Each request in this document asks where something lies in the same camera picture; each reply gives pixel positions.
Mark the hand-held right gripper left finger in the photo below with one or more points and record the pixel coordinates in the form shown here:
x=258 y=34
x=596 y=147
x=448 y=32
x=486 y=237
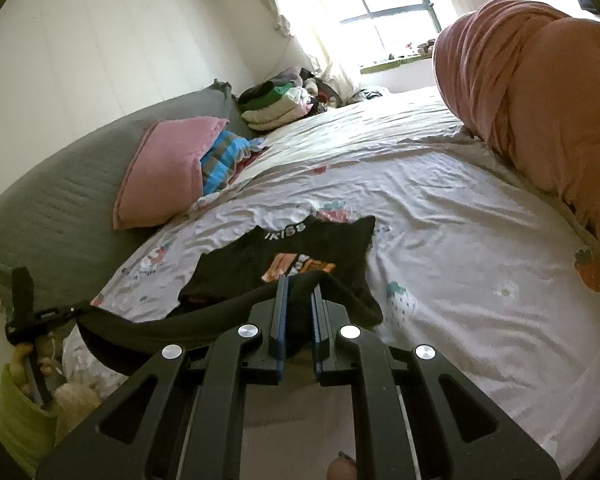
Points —
x=281 y=330

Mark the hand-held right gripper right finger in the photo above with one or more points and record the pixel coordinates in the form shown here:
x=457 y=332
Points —
x=319 y=340

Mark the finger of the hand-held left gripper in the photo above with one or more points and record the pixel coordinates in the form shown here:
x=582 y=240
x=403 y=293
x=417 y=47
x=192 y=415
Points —
x=24 y=292
x=40 y=322

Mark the black long-sleeved sweater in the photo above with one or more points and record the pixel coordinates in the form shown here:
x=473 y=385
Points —
x=330 y=247

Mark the pile of folded clothes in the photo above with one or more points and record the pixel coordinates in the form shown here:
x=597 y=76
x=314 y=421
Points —
x=275 y=102

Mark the cream plush toy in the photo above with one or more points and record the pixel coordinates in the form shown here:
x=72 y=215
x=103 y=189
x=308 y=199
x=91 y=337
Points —
x=77 y=405

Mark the quilted green headboard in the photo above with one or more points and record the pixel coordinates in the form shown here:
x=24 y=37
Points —
x=60 y=200

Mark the green basket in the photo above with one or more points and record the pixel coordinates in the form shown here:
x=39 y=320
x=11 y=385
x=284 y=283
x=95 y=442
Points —
x=20 y=420

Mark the printed white bed sheet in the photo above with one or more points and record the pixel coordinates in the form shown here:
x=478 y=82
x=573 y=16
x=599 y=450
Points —
x=455 y=240

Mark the blue striped cloth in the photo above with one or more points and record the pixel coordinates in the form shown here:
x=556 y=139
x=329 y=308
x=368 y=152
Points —
x=225 y=157

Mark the pink pillow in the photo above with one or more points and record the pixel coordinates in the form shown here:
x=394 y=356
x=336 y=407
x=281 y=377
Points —
x=165 y=175

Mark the green windowsill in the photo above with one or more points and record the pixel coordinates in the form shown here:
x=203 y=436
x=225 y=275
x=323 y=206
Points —
x=395 y=64

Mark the white curtain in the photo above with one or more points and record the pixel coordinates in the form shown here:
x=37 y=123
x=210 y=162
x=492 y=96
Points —
x=300 y=20

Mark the rolled pink duvet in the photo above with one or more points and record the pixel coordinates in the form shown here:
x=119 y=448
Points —
x=530 y=85

